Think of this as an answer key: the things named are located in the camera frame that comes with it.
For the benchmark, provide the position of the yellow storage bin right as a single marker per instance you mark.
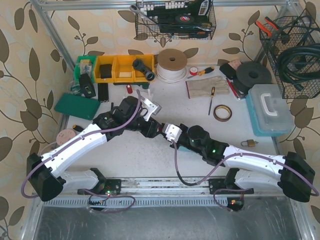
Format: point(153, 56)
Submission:
point(149, 61)

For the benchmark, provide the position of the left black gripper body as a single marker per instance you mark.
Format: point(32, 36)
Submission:
point(152, 128)

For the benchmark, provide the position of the black slotted block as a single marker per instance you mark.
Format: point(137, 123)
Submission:
point(103, 92)

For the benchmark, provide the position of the top wire basket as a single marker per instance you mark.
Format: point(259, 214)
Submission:
point(177, 19)

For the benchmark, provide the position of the yellow black slim screwdriver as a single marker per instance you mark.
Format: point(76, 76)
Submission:
point(211, 99)

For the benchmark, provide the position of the black disc spool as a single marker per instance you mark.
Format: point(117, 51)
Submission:
point(249, 74)

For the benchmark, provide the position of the green foam pad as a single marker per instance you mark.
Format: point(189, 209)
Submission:
point(77, 106)

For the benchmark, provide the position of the red utility knife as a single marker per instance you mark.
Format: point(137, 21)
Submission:
point(238, 94)

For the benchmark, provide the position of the right wire basket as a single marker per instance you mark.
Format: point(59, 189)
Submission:
point(292, 46)

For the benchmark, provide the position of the red large spring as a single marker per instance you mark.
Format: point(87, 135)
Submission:
point(129, 89)

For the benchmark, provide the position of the red white tape roll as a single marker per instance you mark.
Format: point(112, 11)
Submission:
point(193, 71)

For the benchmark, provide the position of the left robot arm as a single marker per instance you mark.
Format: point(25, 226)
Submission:
point(47, 173)

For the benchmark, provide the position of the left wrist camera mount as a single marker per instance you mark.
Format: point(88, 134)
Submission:
point(152, 108)

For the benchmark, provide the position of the wire basket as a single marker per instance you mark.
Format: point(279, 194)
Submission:
point(177, 19)
point(292, 46)

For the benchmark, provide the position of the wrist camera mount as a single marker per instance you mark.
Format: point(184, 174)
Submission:
point(171, 132)
point(152, 108)

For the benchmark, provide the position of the teal clear toolbox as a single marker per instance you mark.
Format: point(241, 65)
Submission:
point(268, 111)

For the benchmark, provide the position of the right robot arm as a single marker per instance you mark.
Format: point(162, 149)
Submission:
point(289, 173)

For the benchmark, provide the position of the silver wrench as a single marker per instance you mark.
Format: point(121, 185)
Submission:
point(136, 10)

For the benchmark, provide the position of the green storage bin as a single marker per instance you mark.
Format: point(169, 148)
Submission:
point(84, 65)

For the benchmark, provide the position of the white peg fixture base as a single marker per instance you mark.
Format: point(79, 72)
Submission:
point(146, 93)

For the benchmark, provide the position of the black green meter device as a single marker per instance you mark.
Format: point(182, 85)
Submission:
point(86, 86)

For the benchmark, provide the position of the brass padlock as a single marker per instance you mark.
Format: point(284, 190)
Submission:
point(249, 143)

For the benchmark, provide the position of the black pipe fitting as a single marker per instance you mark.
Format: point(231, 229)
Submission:
point(139, 66)

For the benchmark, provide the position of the pink round power strip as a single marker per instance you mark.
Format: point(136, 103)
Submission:
point(64, 136)

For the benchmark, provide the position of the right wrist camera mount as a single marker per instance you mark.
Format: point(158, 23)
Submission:
point(171, 132)

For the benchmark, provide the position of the beige work glove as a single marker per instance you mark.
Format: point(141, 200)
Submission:
point(203, 87)

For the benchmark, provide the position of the white cable spool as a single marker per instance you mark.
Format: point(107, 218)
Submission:
point(171, 66)

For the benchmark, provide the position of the brown tape roll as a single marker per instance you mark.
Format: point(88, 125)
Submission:
point(225, 108)

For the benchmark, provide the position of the yellow storage bin left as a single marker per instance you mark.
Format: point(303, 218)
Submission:
point(103, 69)

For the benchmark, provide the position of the aluminium front rail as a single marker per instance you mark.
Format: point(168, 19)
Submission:
point(151, 192)

